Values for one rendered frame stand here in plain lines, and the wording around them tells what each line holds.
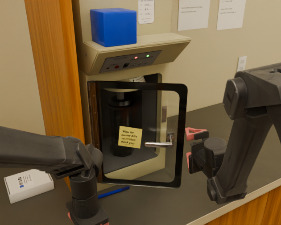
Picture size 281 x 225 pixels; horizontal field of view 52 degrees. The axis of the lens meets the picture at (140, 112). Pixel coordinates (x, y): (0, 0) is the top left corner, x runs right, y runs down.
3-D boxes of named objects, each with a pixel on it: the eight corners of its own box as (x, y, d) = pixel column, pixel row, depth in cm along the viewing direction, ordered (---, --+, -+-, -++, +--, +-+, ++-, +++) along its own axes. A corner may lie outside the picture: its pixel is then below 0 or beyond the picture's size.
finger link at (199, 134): (196, 119, 93) (211, 133, 85) (196, 138, 96) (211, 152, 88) (176, 124, 92) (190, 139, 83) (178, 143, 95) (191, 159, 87)
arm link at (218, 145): (212, 204, 72) (245, 196, 73) (210, 168, 67) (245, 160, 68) (197, 174, 83) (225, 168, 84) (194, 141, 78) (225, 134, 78)
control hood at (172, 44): (84, 74, 90) (81, 41, 85) (170, 60, 104) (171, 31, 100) (99, 85, 81) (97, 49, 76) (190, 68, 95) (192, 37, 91)
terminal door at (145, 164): (98, 182, 108) (90, 80, 90) (180, 188, 105) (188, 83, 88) (97, 183, 107) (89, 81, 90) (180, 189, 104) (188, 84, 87)
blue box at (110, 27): (91, 41, 86) (89, 9, 82) (121, 38, 90) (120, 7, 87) (105, 47, 78) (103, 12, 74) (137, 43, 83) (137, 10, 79)
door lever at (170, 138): (146, 140, 97) (146, 133, 96) (174, 141, 96) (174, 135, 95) (144, 149, 92) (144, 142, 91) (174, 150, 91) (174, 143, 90)
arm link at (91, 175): (64, 177, 60) (92, 178, 59) (73, 158, 66) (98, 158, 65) (68, 203, 63) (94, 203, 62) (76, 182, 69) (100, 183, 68)
